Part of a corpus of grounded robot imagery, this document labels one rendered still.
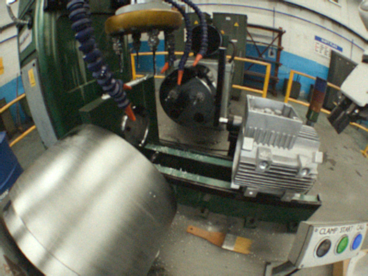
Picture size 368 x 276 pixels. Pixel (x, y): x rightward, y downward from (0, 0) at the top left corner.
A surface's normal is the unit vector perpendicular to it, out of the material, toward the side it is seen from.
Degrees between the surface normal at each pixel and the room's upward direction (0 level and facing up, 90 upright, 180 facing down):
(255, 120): 90
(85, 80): 90
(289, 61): 90
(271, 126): 90
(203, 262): 0
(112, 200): 43
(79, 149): 9
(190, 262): 0
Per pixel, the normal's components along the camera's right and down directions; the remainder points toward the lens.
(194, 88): -0.33, 0.53
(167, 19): 0.73, 0.39
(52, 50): 0.94, 0.18
